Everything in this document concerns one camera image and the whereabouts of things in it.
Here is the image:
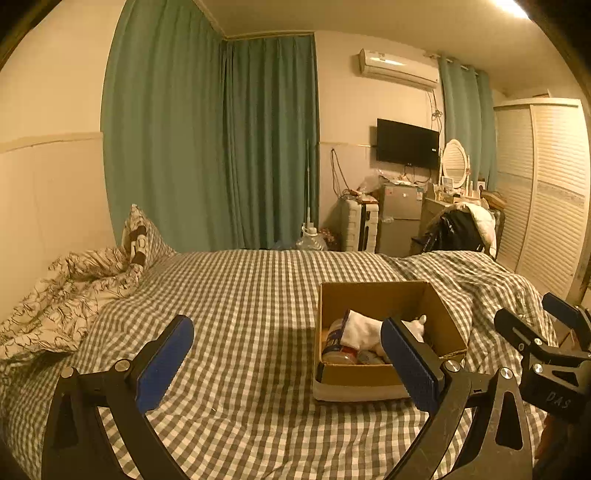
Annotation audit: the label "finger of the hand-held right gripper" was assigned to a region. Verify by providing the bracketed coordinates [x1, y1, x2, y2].
[542, 292, 591, 334]
[494, 308, 591, 376]

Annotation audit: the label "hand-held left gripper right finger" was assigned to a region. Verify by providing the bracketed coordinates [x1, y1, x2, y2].
[381, 316, 534, 480]

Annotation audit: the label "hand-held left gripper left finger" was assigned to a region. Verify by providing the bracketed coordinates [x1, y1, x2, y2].
[41, 315, 195, 480]

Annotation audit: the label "white sock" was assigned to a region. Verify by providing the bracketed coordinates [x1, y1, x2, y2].
[339, 309, 386, 350]

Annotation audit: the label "cardboard box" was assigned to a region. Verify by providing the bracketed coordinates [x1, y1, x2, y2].
[312, 281, 469, 402]

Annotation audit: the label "grey checkered blanket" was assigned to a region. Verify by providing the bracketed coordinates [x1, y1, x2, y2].
[0, 249, 573, 480]

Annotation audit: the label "white jacket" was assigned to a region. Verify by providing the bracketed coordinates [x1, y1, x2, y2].
[450, 203, 498, 252]

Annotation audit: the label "black jacket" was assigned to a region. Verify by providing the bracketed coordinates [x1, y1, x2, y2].
[422, 209, 485, 254]

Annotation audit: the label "white louvered wardrobe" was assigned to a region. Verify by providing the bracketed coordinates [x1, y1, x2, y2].
[492, 97, 591, 301]

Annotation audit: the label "leaf patterned duvet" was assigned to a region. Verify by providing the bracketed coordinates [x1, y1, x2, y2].
[0, 247, 144, 365]

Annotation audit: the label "checkered patterned pillow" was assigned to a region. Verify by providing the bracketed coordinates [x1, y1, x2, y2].
[121, 204, 177, 268]

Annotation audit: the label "wooden dressing table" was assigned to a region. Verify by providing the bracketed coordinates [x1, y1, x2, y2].
[422, 196, 451, 232]

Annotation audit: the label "silver small fridge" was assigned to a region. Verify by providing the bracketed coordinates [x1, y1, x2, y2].
[376, 182, 424, 257]

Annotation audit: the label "white ribbed suitcase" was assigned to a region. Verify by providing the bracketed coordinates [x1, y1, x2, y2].
[341, 196, 380, 253]

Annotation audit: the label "clear water jug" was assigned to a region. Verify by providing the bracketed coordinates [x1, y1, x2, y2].
[295, 222, 328, 251]

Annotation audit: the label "white oval mirror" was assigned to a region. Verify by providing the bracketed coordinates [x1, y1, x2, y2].
[441, 138, 468, 190]

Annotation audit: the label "clear plastic bag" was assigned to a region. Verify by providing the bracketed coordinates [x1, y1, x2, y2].
[358, 173, 384, 195]

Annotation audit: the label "green curtain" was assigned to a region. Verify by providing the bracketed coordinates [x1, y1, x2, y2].
[100, 0, 228, 254]
[222, 34, 320, 252]
[438, 55, 498, 190]

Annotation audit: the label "white air conditioner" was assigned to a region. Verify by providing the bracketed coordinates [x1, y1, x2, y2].
[358, 48, 439, 89]

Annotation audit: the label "wall cables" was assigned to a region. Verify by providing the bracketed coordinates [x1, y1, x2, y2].
[330, 148, 354, 197]

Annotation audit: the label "black wall television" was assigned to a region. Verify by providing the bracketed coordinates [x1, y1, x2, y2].
[376, 118, 440, 169]

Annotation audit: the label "air conditioner cable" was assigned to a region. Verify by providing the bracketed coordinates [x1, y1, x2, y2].
[429, 88, 444, 131]

